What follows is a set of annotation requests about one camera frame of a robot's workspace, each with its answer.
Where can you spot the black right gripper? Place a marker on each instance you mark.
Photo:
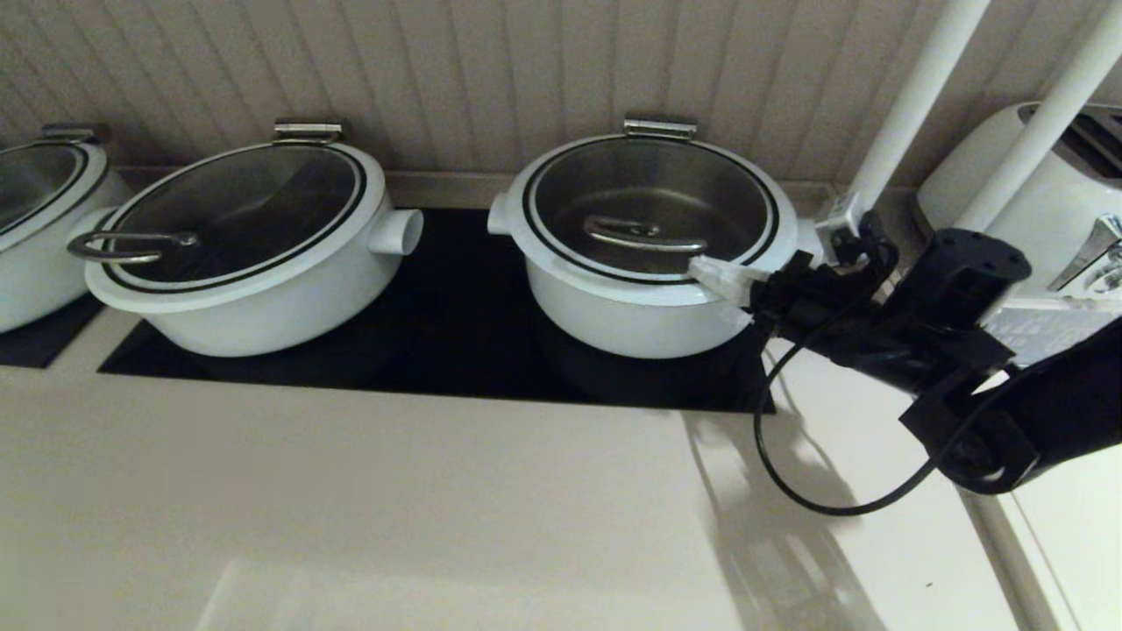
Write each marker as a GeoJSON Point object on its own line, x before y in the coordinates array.
{"type": "Point", "coordinates": [824, 311]}

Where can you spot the round glass lid white rim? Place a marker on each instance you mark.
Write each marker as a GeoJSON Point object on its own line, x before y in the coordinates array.
{"type": "Point", "coordinates": [649, 188]}

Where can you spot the white round pot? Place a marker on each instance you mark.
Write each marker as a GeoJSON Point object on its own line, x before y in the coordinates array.
{"type": "Point", "coordinates": [631, 331]}

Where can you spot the white oval pot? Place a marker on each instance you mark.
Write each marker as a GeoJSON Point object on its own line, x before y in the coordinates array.
{"type": "Point", "coordinates": [289, 317]}
{"type": "Point", "coordinates": [35, 282]}

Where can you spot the oval glass lid white rim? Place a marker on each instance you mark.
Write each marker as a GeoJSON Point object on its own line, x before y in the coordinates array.
{"type": "Point", "coordinates": [237, 206]}
{"type": "Point", "coordinates": [31, 180]}

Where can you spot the white round pole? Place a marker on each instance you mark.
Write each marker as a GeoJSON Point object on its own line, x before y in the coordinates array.
{"type": "Point", "coordinates": [1043, 123]}
{"type": "Point", "coordinates": [912, 96]}

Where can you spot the black glass cooktop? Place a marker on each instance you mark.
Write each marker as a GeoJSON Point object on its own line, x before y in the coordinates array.
{"type": "Point", "coordinates": [44, 346]}
{"type": "Point", "coordinates": [456, 350]}

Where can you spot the clear acrylic sign holder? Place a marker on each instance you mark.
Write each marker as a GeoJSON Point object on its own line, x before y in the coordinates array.
{"type": "Point", "coordinates": [1052, 329]}

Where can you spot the white toaster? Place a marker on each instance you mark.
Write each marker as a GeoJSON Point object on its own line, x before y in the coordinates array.
{"type": "Point", "coordinates": [1061, 210]}

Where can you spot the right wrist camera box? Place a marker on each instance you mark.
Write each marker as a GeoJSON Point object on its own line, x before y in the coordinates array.
{"type": "Point", "coordinates": [841, 219]}

